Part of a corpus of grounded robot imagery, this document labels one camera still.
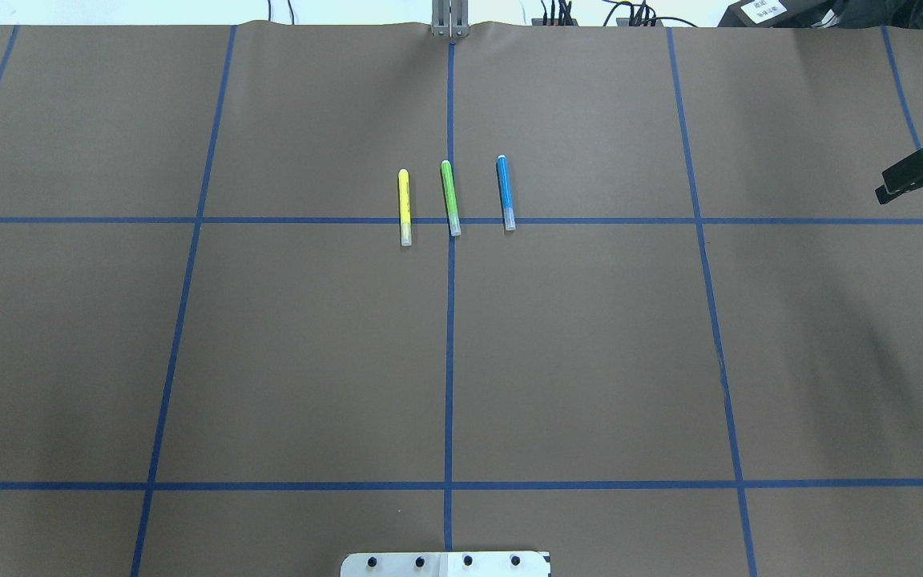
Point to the blue marker pen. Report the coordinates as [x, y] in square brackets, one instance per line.
[506, 194]

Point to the black box with label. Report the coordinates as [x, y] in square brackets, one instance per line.
[782, 14]

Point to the green marker pen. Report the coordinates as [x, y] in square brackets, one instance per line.
[449, 188]

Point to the yellow marker pen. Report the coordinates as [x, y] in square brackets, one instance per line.
[404, 206]

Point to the aluminium frame post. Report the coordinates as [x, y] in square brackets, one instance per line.
[450, 18]

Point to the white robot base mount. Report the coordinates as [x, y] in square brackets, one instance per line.
[448, 563]

